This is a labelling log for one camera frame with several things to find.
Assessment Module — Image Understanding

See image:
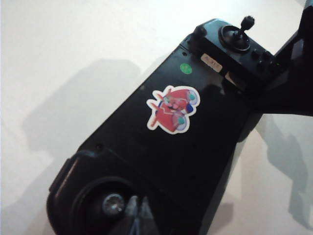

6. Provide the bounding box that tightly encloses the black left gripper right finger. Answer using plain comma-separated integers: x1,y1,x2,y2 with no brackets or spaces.
139,197,158,235

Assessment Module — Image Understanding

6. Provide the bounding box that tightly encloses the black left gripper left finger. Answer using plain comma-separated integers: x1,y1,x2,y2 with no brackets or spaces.
126,195,142,235

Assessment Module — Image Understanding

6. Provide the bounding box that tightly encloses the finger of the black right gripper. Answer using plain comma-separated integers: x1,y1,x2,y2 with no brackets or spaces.
251,0,313,116

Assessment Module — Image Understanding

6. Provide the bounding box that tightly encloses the black remote control with joysticks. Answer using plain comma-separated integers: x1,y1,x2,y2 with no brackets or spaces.
46,15,289,235

